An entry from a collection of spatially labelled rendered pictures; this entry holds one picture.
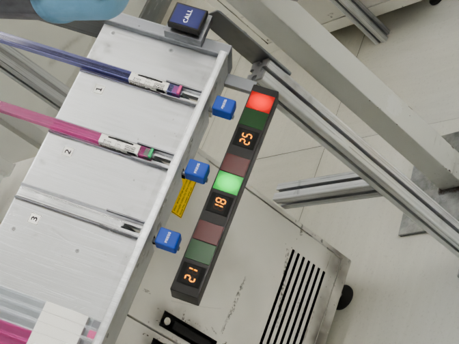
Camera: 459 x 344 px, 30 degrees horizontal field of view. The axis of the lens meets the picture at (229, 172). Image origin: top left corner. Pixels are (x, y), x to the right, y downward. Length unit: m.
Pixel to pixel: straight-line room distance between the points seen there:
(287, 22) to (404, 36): 0.83
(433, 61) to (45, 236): 1.28
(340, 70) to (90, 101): 0.54
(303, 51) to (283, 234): 0.38
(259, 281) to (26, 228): 0.63
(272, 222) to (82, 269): 0.64
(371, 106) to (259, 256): 0.37
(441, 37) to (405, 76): 0.13
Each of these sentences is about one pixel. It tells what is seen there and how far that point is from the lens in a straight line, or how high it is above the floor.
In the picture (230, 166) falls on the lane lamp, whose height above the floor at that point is 0.66.
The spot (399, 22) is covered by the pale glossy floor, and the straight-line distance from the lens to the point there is 2.41.
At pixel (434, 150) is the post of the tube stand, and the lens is 1.80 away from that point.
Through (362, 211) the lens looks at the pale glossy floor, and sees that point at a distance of 2.04.
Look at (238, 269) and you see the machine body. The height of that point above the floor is 0.34.
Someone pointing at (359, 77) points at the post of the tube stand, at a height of 0.37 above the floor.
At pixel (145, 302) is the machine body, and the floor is 0.50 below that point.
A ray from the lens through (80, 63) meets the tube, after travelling 1.30.
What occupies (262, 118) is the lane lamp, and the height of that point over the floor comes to 0.65.
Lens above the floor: 1.25
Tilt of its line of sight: 29 degrees down
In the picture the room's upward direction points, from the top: 53 degrees counter-clockwise
